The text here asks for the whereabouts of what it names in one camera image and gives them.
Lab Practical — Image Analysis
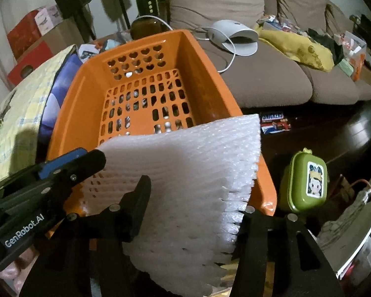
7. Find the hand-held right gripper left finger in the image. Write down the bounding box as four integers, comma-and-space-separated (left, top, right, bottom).
19, 175, 152, 297

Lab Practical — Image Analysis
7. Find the yellow checked tablecloth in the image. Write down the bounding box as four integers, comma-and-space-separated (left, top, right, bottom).
0, 45, 78, 186

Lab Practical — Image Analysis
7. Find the brown sofa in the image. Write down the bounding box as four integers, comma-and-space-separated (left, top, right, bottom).
150, 0, 371, 109

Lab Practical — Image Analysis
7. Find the red patterned gift box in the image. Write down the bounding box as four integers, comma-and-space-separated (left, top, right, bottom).
6, 10, 41, 59

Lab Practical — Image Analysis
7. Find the orange plastic basket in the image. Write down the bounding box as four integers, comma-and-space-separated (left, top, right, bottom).
46, 29, 278, 239

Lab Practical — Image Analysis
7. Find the white domed lamp device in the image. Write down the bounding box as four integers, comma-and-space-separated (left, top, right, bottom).
206, 19, 259, 56

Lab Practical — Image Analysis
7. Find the blue red snack box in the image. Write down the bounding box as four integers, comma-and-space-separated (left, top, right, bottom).
260, 113, 292, 135

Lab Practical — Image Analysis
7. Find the orange white gift bag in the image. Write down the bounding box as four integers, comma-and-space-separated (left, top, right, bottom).
337, 31, 367, 81

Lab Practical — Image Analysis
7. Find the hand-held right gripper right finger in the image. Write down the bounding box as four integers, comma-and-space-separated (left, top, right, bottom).
232, 206, 344, 297

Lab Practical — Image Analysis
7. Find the small white printed box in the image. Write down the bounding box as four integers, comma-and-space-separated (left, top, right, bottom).
34, 4, 64, 36

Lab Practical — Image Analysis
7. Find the green black portable radio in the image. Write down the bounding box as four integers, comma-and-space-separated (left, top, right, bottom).
135, 0, 160, 22

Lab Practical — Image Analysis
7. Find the green lunch box with sticker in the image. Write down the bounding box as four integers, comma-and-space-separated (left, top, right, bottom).
278, 150, 328, 213

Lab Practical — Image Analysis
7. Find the dark brown wooden box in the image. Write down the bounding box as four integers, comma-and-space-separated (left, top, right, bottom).
130, 15, 166, 39

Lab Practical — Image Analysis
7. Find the white picture box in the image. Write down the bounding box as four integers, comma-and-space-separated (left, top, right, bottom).
79, 44, 102, 61

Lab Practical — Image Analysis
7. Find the pile of snack packets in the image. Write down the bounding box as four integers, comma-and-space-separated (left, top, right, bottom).
256, 14, 310, 36

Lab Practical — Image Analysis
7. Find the dark wooden cabinet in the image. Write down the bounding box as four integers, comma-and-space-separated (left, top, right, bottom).
349, 14, 371, 39

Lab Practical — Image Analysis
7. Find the white cable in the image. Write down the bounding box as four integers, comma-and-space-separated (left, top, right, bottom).
136, 14, 237, 74

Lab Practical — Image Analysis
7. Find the white foam net sheet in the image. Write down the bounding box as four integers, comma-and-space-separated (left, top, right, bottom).
80, 114, 262, 297

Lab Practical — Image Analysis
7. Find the brown cardboard box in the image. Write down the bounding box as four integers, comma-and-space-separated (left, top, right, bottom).
39, 19, 89, 58

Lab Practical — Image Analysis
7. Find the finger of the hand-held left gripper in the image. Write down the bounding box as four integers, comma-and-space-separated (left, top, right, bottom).
54, 149, 107, 198
39, 148, 89, 180

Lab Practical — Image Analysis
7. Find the glossy paper bag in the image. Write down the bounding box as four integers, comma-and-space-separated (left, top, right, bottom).
317, 159, 371, 280

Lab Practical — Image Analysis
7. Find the dark green cloth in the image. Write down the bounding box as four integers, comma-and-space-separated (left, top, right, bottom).
307, 28, 345, 65

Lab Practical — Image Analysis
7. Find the yellow cloth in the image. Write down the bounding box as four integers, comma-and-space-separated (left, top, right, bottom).
255, 26, 334, 72

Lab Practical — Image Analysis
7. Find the red box with oval label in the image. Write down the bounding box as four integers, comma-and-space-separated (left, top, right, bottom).
8, 41, 54, 87

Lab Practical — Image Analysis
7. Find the large beige sofa cushion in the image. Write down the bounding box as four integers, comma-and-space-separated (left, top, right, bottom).
168, 0, 265, 33

